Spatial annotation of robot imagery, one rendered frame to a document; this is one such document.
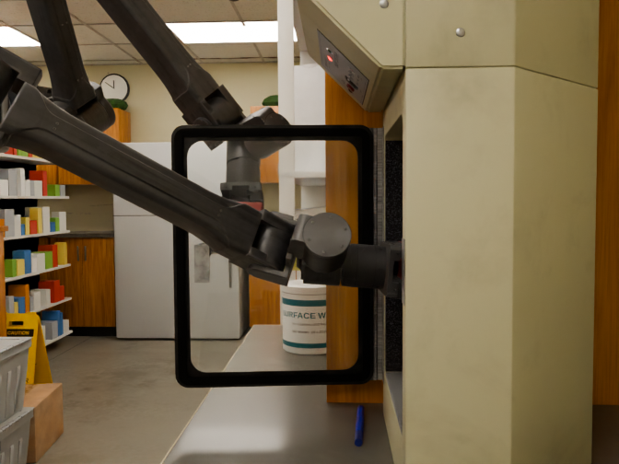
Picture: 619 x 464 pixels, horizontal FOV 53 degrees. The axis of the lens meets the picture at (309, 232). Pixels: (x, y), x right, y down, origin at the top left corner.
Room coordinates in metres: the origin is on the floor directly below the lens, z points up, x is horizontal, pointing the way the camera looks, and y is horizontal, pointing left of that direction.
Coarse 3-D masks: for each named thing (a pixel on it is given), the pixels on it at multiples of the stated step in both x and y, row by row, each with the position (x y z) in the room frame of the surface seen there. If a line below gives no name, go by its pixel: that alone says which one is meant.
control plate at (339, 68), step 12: (324, 36) 0.74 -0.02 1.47; (324, 48) 0.80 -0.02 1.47; (336, 48) 0.74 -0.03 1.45; (324, 60) 0.87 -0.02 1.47; (336, 60) 0.80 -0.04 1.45; (348, 60) 0.74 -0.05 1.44; (336, 72) 0.87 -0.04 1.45; (348, 72) 0.80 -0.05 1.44; (360, 72) 0.74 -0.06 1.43; (360, 84) 0.80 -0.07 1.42; (360, 96) 0.87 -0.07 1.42
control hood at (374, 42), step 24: (312, 0) 0.65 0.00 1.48; (336, 0) 0.64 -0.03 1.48; (360, 0) 0.64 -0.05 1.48; (384, 0) 0.64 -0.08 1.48; (312, 24) 0.74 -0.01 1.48; (336, 24) 0.65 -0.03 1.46; (360, 24) 0.64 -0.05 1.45; (384, 24) 0.64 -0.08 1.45; (312, 48) 0.88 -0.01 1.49; (360, 48) 0.64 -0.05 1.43; (384, 48) 0.64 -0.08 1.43; (384, 72) 0.66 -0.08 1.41; (384, 96) 0.81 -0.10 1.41
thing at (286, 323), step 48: (240, 144) 0.94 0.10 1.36; (288, 144) 0.94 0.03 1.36; (336, 144) 0.94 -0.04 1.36; (240, 192) 0.94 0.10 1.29; (288, 192) 0.94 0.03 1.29; (336, 192) 0.94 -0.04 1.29; (192, 240) 0.93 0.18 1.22; (192, 288) 0.93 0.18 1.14; (240, 288) 0.94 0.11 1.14; (288, 288) 0.94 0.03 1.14; (336, 288) 0.94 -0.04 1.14; (192, 336) 0.93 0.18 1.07; (240, 336) 0.94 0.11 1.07; (288, 336) 0.94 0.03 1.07; (336, 336) 0.94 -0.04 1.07
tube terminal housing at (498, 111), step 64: (448, 0) 0.64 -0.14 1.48; (512, 0) 0.63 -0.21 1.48; (576, 0) 0.72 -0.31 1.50; (448, 64) 0.64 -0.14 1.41; (512, 64) 0.63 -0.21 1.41; (576, 64) 0.73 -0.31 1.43; (384, 128) 0.92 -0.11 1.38; (448, 128) 0.64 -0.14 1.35; (512, 128) 0.63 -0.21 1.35; (576, 128) 0.73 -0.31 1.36; (384, 192) 0.93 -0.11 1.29; (448, 192) 0.64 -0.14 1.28; (512, 192) 0.63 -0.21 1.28; (576, 192) 0.73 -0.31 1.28; (448, 256) 0.64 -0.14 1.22; (512, 256) 0.63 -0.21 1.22; (576, 256) 0.73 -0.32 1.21; (384, 320) 0.93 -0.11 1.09; (448, 320) 0.64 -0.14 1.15; (512, 320) 0.63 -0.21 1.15; (576, 320) 0.73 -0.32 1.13; (384, 384) 0.93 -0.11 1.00; (448, 384) 0.64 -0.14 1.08; (512, 384) 0.64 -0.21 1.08; (576, 384) 0.74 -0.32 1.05; (448, 448) 0.64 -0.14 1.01; (512, 448) 0.64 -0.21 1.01; (576, 448) 0.74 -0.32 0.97
